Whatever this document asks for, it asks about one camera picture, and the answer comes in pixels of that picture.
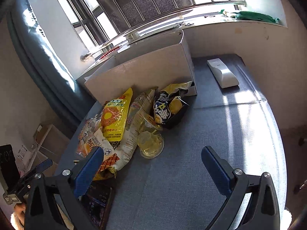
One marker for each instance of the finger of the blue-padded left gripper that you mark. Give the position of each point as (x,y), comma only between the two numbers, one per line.
(38,169)

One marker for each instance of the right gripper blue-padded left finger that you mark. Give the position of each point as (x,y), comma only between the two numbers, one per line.
(42,211)

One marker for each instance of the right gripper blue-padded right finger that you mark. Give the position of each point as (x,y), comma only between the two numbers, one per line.
(262,211)

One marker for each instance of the white rice cake snack bag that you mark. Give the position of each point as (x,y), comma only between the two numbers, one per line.
(89,139)

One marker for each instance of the yellow sunflower snack bag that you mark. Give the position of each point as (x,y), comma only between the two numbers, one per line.
(114,116)

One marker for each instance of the clear jelly cup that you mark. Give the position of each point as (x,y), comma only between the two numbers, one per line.
(145,122)
(151,144)

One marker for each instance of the black yellow chips bag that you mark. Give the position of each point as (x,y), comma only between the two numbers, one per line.
(169,106)

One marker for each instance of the fluffy cream sleeve forearm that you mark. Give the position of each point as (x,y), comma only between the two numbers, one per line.
(15,222)

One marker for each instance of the person's left hand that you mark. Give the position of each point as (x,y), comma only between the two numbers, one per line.
(20,209)

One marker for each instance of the small white shelf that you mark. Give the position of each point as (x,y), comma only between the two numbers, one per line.
(49,142)

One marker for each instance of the black smartphone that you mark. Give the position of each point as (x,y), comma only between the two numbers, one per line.
(97,202)

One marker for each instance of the cow pattern snack bag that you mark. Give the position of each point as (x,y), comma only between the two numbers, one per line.
(141,105)

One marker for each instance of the grey-blue curtain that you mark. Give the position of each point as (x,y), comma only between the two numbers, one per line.
(69,100)

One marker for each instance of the white remote control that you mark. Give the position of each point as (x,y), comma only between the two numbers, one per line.
(222,73)

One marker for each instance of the white cardboard box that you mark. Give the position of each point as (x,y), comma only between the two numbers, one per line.
(157,61)

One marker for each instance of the green plastic bag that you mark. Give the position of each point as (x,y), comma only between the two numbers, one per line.
(254,16)

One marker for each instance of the steel window rail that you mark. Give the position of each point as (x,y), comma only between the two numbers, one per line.
(153,20)

